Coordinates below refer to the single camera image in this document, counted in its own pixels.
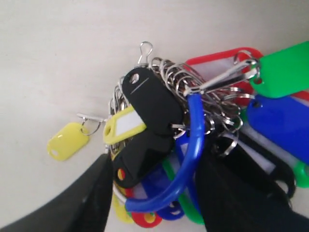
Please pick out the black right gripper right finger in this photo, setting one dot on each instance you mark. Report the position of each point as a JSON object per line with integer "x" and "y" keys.
{"x": 236, "y": 195}

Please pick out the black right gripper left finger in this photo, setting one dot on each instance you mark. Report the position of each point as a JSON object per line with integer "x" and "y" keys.
{"x": 83, "y": 207}

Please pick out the bunch of colourful key tags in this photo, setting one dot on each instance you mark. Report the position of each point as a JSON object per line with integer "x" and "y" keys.
{"x": 157, "y": 141}

